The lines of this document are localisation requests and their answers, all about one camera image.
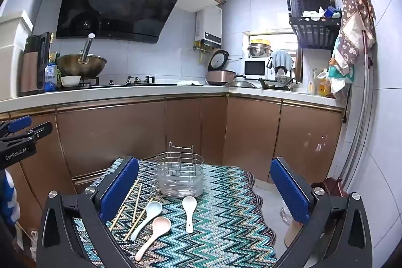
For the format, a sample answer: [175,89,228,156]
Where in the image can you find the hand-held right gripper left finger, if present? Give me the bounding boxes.
[36,156,140,268]

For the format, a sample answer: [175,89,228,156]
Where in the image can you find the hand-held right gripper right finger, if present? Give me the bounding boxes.
[270,156,373,268]

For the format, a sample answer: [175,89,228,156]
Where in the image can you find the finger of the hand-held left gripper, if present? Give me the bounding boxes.
[0,116,33,137]
[0,121,53,146]

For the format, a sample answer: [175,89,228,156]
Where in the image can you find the wooden chopstick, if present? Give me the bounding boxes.
[124,198,155,241]
[131,183,143,226]
[110,206,126,231]
[118,179,140,216]

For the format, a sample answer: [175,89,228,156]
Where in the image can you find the light blue ceramic spoon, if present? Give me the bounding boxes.
[130,201,163,241]

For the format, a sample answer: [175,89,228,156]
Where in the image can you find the pink ceramic spoon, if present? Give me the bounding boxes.
[135,217,172,261]

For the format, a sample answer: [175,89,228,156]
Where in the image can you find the wire utensil holder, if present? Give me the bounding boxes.
[156,141,205,197]

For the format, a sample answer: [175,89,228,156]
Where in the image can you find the white ceramic spoon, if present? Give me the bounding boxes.
[182,196,198,234]

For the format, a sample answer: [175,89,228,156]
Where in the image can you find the maroon dustpan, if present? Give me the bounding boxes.
[311,177,348,197]

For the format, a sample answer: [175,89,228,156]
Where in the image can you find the blue and white bag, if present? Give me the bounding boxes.
[44,64,60,92]

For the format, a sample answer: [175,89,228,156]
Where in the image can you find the copper base cabinets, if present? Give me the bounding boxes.
[0,94,343,225]

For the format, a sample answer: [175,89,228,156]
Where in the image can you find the small white bowl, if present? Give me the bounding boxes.
[61,75,81,87]

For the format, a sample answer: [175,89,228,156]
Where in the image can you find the metal wok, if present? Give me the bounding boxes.
[57,55,107,78]

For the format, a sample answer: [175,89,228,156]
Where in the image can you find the white appliance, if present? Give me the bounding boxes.
[0,9,34,100]

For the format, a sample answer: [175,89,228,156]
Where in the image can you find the white kitchen countertop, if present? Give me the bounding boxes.
[0,84,344,113]

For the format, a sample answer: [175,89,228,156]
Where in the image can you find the zigzag woven table mat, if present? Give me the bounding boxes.
[74,158,278,268]

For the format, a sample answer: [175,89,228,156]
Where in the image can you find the black gas stove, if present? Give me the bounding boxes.
[60,75,177,89]

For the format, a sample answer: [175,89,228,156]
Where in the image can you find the metal pole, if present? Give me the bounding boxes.
[342,29,376,190]

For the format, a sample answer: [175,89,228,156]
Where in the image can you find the black frying pan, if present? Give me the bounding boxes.
[258,77,294,90]

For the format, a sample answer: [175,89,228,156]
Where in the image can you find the white plastic bottle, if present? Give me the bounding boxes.
[307,69,317,95]

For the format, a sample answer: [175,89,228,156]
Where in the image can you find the white plastic bag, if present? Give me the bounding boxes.
[330,78,350,99]

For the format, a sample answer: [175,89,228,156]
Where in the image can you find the steel pot lid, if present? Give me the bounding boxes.
[224,75,256,89]

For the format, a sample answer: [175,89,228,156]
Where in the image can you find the white microwave oven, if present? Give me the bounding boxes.
[244,58,272,80]

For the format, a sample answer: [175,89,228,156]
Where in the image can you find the green and white packet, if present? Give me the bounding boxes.
[328,64,355,80]

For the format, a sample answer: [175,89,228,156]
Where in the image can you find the light blue towel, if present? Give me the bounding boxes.
[271,50,294,69]

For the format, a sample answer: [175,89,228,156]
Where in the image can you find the pink rice cooker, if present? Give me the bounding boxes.
[206,49,235,86]

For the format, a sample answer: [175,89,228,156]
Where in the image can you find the steel mixing bowl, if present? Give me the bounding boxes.
[247,46,273,58]

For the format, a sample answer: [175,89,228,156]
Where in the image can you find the yellow basin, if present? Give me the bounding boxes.
[249,39,271,49]

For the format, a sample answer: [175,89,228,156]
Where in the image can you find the kitchen window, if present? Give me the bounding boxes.
[242,32,299,62]

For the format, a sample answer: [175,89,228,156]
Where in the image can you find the brass pipe valves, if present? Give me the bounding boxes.
[192,41,218,64]

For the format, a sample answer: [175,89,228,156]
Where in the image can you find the white rags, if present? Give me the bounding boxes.
[301,7,327,20]

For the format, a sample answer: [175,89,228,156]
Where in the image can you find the white water heater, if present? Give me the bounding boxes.
[195,6,223,45]

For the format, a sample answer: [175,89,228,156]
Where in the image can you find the brown floral apron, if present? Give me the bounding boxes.
[328,0,377,68]

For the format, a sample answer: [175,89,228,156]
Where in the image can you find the copper kettle with black handle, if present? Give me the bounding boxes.
[20,32,54,96]

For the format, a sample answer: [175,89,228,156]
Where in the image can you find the steel ladle handle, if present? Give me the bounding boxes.
[80,33,95,64]

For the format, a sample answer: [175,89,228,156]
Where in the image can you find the black wall rack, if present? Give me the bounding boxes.
[280,0,341,50]

